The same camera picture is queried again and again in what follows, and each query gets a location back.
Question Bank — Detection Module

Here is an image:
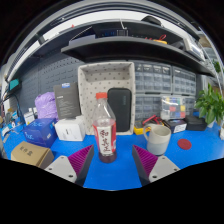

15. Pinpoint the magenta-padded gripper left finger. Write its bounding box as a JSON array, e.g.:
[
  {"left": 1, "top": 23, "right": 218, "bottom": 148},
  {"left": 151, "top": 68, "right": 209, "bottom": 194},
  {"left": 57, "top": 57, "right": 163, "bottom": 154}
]
[{"left": 44, "top": 144, "right": 95, "bottom": 187}]

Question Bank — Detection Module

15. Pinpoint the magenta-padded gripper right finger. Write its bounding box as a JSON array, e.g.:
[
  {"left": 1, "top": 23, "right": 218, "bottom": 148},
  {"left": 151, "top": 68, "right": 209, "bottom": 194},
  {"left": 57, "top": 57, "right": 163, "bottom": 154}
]
[{"left": 132, "top": 144, "right": 181, "bottom": 187}]

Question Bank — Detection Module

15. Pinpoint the clear red-capped drink bottle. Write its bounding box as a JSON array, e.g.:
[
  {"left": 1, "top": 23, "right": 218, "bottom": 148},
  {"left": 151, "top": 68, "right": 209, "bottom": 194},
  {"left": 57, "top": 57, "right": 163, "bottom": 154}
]
[{"left": 92, "top": 92, "right": 118, "bottom": 164}]

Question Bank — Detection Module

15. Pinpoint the grey-white ceramic mug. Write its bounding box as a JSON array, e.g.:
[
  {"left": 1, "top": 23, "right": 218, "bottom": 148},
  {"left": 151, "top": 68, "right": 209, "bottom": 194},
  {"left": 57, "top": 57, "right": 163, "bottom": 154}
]
[{"left": 143, "top": 123, "right": 172, "bottom": 157}]

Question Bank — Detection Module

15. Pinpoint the white cardboard box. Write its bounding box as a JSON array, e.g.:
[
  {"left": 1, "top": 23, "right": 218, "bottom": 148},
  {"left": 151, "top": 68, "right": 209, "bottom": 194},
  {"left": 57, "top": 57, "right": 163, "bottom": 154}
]
[{"left": 54, "top": 115, "right": 87, "bottom": 142}]

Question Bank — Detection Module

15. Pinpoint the yellow multimeter with red leads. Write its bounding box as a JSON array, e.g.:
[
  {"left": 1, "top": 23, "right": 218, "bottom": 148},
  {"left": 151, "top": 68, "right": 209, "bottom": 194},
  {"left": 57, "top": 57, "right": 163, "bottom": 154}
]
[{"left": 133, "top": 114, "right": 164, "bottom": 136}]

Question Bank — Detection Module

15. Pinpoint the flat round red coaster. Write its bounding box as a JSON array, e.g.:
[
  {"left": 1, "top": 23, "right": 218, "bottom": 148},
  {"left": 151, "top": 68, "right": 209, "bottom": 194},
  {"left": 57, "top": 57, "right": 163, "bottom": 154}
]
[{"left": 177, "top": 138, "right": 193, "bottom": 151}]

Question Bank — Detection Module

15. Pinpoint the small black white-labelled box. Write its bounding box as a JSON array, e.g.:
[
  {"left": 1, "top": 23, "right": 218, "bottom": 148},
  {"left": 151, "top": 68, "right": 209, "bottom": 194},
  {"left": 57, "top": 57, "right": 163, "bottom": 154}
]
[{"left": 163, "top": 118, "right": 188, "bottom": 134}]

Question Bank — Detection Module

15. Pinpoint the brown cardboard box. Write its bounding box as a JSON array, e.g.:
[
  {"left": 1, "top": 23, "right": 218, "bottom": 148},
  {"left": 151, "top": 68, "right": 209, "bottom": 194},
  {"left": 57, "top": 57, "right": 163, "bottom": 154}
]
[{"left": 10, "top": 140, "right": 55, "bottom": 169}]

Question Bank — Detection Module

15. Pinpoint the blue cardboard box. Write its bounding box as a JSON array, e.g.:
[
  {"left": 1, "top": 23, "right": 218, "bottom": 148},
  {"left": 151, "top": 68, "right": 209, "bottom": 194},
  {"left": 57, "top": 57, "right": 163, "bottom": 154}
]
[{"left": 22, "top": 118, "right": 58, "bottom": 148}]

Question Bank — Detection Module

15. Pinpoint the grey small-parts drawer cabinet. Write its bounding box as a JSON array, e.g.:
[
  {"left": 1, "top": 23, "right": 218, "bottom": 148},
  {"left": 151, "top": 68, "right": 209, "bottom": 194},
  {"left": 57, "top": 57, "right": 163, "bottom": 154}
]
[
  {"left": 134, "top": 94, "right": 164, "bottom": 121},
  {"left": 134, "top": 61, "right": 173, "bottom": 95},
  {"left": 162, "top": 95, "right": 198, "bottom": 118},
  {"left": 171, "top": 66, "right": 198, "bottom": 97}
]

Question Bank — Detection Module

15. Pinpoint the clear plastic organizer box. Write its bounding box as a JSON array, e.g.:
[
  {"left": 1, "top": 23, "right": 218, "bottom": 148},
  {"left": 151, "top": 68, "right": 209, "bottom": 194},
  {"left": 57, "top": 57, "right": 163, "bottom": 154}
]
[{"left": 160, "top": 95, "right": 188, "bottom": 121}]

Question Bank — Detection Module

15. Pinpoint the black flat case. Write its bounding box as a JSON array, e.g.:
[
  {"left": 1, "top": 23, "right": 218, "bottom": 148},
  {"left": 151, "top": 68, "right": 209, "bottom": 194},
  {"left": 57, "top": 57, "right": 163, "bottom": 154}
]
[{"left": 184, "top": 114, "right": 208, "bottom": 132}]

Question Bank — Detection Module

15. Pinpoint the black zip case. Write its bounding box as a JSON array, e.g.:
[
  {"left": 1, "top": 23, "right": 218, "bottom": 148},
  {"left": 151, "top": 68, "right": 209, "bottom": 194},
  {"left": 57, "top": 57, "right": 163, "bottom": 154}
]
[{"left": 107, "top": 87, "right": 133, "bottom": 133}]

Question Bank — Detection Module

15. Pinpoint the dark grey flat box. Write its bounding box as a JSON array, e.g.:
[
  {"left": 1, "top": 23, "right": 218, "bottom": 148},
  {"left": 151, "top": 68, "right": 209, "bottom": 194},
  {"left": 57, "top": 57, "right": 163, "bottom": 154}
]
[{"left": 53, "top": 82, "right": 82, "bottom": 120}]

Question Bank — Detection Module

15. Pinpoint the purple plastic bag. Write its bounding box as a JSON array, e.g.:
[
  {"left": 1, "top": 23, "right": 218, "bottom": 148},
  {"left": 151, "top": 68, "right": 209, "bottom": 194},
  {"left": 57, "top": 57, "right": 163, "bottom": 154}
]
[{"left": 34, "top": 91, "right": 59, "bottom": 121}]

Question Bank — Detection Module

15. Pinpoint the white polka-dot fabric bin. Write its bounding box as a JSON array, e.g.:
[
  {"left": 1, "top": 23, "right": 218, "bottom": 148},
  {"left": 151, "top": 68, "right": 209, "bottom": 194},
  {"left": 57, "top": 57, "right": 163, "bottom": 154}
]
[{"left": 77, "top": 61, "right": 137, "bottom": 136}]

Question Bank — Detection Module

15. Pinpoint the green potted plant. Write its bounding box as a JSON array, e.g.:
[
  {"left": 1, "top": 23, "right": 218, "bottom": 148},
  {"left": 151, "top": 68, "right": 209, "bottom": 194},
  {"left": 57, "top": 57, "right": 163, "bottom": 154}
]
[{"left": 194, "top": 83, "right": 224, "bottom": 128}]

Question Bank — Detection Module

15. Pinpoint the black wall shelf unit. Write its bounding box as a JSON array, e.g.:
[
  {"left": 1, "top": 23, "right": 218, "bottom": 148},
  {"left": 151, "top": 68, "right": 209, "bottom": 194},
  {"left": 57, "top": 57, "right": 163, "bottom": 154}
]
[{"left": 6, "top": 13, "right": 219, "bottom": 79}]

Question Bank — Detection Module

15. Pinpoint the metal wire shelf rack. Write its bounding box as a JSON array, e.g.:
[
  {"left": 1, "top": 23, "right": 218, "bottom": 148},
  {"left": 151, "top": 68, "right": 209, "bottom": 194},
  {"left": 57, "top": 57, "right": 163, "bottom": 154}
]
[{"left": 198, "top": 29, "right": 224, "bottom": 88}]

